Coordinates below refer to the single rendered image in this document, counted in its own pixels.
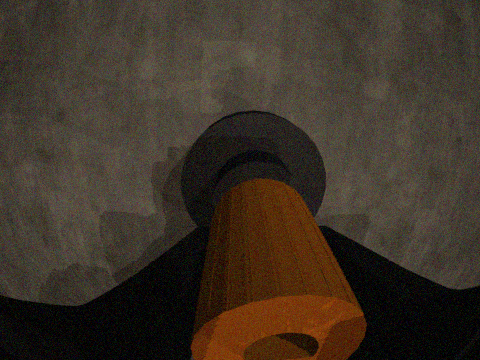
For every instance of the orange knob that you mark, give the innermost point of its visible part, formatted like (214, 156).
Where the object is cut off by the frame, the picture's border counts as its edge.
(271, 288)

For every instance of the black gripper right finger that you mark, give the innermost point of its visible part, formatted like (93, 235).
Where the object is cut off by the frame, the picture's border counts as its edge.
(408, 317)

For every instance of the dark grey round pedestal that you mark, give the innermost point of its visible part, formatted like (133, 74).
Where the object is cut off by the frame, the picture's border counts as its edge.
(246, 146)

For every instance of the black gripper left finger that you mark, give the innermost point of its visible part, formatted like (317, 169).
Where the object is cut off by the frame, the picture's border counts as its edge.
(147, 317)

